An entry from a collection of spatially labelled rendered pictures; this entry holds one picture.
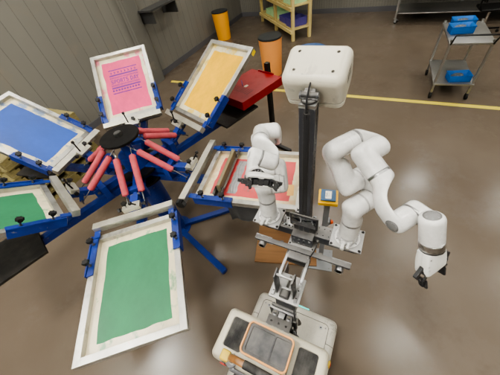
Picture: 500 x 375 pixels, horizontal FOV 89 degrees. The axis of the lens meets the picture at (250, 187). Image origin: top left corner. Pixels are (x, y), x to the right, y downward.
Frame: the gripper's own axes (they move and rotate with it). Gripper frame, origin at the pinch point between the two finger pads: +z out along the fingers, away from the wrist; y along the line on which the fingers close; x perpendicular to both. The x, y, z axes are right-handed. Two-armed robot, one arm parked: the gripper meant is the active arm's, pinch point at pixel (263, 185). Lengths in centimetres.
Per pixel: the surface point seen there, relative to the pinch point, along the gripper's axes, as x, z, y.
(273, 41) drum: -193, -418, 65
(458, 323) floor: 106, -65, 178
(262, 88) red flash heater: -67, -191, 23
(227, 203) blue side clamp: 32, -90, -7
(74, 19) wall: -171, -407, -269
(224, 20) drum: -314, -673, -32
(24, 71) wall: -74, -350, -308
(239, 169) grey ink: 11, -119, 2
